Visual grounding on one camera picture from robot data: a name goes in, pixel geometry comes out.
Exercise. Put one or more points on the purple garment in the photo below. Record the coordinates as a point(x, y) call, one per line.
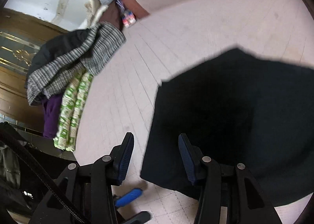
point(51, 110)

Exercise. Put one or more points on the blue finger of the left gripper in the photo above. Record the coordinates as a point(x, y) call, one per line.
point(129, 197)
point(140, 218)

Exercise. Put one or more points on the black white houndstooth garment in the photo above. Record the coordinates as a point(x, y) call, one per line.
point(64, 56)

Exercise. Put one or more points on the green white patterned cloth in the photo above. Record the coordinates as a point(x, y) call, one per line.
point(72, 105)

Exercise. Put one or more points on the cream fabric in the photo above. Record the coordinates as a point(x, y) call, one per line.
point(94, 12)

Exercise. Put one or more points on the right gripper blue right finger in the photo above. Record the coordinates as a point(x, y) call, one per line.
point(192, 158)

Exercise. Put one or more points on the black pants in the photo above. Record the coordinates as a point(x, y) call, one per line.
point(236, 108)

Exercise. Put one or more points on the pink quilted mattress cover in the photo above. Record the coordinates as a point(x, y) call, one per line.
point(162, 45)

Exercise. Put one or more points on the red white blue packet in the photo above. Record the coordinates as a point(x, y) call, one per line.
point(128, 18)

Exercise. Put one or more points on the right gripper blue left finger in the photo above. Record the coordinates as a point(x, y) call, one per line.
point(121, 156)

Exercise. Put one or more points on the wooden glass door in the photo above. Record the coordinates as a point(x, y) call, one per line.
point(21, 38)

